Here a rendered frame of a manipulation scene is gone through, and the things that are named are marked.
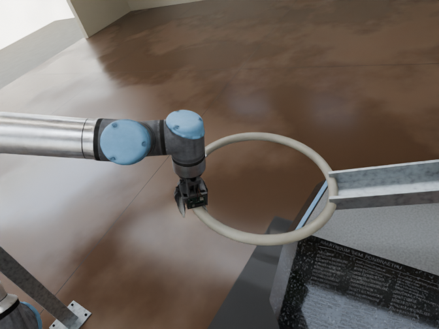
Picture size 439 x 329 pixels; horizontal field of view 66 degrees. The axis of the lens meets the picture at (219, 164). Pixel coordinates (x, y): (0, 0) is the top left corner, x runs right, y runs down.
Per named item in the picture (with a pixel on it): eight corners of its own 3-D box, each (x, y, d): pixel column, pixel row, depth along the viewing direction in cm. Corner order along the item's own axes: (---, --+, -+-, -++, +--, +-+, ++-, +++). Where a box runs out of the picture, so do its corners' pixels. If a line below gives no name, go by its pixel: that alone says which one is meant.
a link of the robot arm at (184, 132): (162, 108, 85) (202, 105, 86) (168, 145, 93) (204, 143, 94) (162, 130, 78) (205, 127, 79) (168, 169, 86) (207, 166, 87)
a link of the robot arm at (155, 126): (107, 121, 77) (161, 117, 78) (117, 122, 88) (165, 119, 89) (111, 162, 78) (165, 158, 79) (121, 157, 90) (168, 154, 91)
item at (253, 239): (335, 147, 123) (337, 140, 121) (339, 263, 89) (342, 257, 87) (206, 129, 132) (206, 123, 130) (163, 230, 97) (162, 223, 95)
